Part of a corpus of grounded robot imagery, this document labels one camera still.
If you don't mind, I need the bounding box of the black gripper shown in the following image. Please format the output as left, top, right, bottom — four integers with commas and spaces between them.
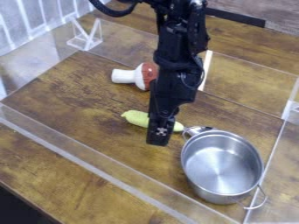
144, 24, 207, 147

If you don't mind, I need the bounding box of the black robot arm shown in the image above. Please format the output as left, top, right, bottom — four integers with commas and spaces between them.
146, 0, 210, 146

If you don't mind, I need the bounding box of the toy mushroom brown cap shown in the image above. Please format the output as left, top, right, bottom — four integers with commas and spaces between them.
111, 62, 158, 91

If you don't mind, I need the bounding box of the stainless steel pot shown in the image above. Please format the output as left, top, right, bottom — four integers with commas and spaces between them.
180, 126, 267, 210

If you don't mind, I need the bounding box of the black bar on table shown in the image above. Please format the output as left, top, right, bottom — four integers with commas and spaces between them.
207, 8, 267, 28

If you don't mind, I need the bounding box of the clear acrylic enclosure panel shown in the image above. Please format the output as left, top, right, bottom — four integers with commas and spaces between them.
0, 19, 299, 224

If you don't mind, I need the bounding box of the clear acrylic triangle bracket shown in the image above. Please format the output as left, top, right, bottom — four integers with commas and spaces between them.
67, 18, 103, 51

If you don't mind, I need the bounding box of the black cable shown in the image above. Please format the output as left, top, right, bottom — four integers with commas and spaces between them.
88, 0, 156, 18

